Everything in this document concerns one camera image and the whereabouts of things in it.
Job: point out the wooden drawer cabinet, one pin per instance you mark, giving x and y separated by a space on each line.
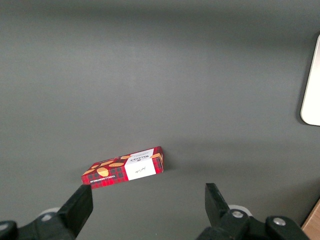
315 225

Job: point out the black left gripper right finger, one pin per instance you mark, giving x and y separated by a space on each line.
220 217

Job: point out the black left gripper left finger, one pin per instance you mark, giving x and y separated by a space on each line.
72 215

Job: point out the beige rectangular tray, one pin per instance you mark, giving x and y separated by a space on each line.
313 95

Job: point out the red tartan shortbread box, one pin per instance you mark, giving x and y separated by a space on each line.
112 172

